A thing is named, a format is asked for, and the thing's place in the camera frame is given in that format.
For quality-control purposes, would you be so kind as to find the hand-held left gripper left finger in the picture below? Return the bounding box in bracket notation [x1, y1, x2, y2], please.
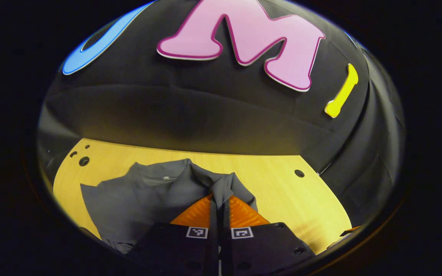
[127, 194, 220, 276]

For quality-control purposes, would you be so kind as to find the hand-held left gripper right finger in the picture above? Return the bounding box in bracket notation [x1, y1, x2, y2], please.
[221, 195, 317, 276]

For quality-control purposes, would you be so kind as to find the dark grey shirt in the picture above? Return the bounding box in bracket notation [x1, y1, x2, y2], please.
[80, 158, 259, 254]

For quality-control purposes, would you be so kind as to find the black backdrop cloth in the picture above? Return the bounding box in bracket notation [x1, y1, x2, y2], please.
[37, 0, 406, 230]

